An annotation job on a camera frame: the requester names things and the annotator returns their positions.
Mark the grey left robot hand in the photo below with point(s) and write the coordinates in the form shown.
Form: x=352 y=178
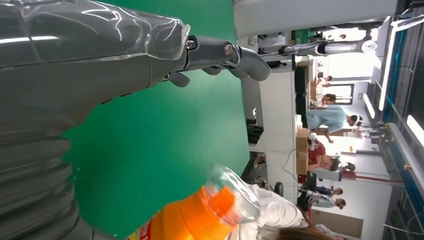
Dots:
x=82 y=59

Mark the orange plastic bottle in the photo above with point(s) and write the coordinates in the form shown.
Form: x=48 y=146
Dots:
x=195 y=218

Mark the green table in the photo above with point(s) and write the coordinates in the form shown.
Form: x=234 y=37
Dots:
x=149 y=139

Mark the black cylindrical object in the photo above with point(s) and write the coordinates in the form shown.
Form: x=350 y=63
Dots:
x=251 y=122
x=255 y=130

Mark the black monitor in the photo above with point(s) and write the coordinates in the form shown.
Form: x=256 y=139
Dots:
x=300 y=89

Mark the brown cardboard box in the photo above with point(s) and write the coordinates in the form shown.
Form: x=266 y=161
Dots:
x=302 y=139
x=301 y=162

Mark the black office chair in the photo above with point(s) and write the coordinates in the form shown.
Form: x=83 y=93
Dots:
x=279 y=188

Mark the person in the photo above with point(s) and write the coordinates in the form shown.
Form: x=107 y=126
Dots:
x=338 y=191
x=316 y=152
x=328 y=117
x=278 y=212
x=326 y=200
x=329 y=98

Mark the ceiling light strip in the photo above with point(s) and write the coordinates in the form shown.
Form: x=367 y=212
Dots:
x=387 y=66
x=368 y=106
x=416 y=130

